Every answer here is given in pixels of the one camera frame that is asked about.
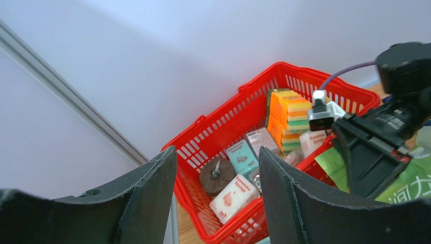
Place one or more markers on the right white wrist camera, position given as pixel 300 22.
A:
pixel 323 114

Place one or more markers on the orange green sponge pack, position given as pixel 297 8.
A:
pixel 286 118

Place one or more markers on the teal small box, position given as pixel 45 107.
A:
pixel 242 158

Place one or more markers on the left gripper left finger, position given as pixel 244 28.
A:
pixel 133 208

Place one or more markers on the pink grey small box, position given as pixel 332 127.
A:
pixel 262 138

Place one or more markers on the white pink sponge pack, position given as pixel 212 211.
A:
pixel 234 197

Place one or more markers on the red plastic shopping basket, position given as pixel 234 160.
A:
pixel 210 135

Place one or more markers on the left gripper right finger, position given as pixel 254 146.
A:
pixel 302 209

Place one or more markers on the brown round box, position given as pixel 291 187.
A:
pixel 216 175

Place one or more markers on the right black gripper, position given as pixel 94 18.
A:
pixel 371 163

